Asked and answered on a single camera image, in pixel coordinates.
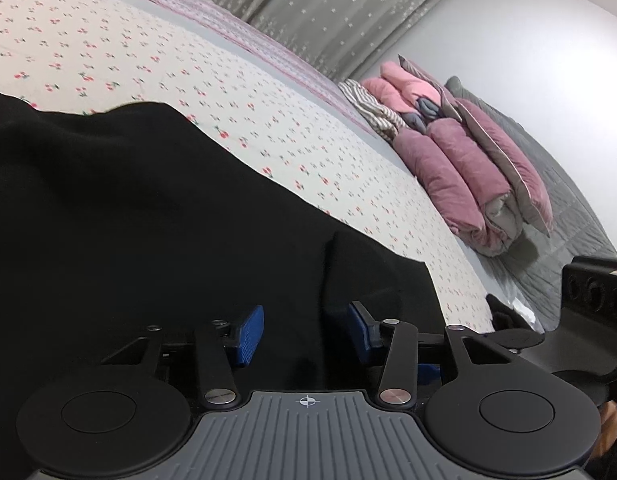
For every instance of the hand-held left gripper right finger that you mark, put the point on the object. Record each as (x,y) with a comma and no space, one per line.
(361,331)

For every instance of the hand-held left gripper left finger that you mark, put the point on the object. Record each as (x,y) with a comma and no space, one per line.
(248,336)

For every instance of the black pants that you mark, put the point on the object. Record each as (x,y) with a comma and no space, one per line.
(138,240)

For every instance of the grey quilted cover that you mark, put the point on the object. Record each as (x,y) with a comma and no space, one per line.
(553,180)

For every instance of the folded mauve pink quilt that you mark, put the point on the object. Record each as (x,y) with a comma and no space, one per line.
(463,175)

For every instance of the grey white striped cloth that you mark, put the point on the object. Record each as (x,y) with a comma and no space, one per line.
(373,105)

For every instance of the grey blue folded garment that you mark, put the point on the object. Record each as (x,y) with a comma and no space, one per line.
(423,112)

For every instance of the light pink folded garment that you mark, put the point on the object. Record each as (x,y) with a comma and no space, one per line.
(403,87)

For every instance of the pink striped blanket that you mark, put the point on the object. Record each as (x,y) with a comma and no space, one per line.
(213,15)

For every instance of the grey star print curtain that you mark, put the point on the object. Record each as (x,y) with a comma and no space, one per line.
(328,5)

